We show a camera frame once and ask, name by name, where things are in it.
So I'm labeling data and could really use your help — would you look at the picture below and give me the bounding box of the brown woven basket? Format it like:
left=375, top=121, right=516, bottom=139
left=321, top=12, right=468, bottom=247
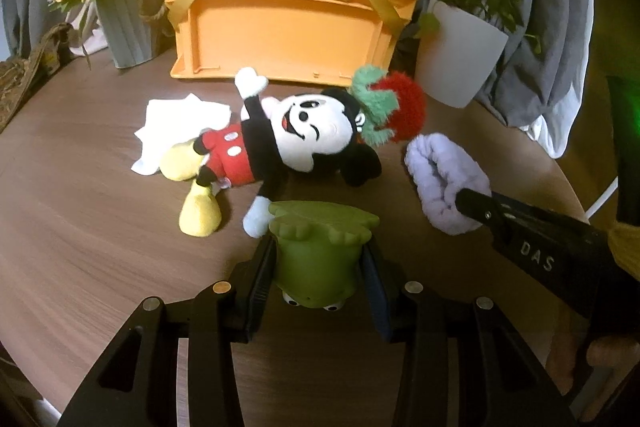
left=0, top=23, right=76, bottom=132

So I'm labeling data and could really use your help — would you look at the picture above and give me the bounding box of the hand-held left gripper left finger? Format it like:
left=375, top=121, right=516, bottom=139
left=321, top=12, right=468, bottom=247
left=57, top=234, right=281, bottom=427

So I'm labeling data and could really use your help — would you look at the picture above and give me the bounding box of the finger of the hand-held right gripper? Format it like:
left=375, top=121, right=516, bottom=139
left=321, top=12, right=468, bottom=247
left=456, top=189, right=521, bottom=233

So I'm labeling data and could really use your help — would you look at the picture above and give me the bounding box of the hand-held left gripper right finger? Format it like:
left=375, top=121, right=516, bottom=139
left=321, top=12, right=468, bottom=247
left=360, top=242, right=576, bottom=427

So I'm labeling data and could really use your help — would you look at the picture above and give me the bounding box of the orange plastic basket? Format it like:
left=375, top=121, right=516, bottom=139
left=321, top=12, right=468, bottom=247
left=164, top=0, right=420, bottom=90

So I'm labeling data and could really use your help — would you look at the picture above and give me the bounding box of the white cloth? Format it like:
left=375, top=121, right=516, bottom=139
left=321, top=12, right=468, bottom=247
left=131, top=93, right=232, bottom=178

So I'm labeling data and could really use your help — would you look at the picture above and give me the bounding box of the white cable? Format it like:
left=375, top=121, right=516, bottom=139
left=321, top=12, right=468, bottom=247
left=585, top=177, right=621, bottom=218

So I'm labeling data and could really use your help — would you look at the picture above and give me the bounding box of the green frog toy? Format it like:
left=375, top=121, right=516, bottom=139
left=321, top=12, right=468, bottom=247
left=267, top=201, right=381, bottom=312

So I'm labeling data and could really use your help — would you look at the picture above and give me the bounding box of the white plant pot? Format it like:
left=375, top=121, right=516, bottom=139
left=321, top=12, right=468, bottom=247
left=415, top=0, right=510, bottom=109

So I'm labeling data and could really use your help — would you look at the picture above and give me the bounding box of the purple fuzzy towel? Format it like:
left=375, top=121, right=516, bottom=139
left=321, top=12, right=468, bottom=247
left=404, top=133, right=493, bottom=237

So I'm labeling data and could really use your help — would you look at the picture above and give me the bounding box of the person's right hand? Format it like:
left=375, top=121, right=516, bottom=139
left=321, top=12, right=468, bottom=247
left=546, top=307, right=640, bottom=408

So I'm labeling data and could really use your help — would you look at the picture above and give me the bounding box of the red strawberry plush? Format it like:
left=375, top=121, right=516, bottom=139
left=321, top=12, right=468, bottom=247
left=350, top=64, right=428, bottom=146

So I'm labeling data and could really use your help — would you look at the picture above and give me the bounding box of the mouse plush toy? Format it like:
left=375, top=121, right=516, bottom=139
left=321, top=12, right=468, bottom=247
left=160, top=67, right=383, bottom=239

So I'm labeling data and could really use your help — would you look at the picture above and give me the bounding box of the grey ribbed vase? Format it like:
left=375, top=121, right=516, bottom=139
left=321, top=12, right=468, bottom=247
left=95, top=0, right=173, bottom=70

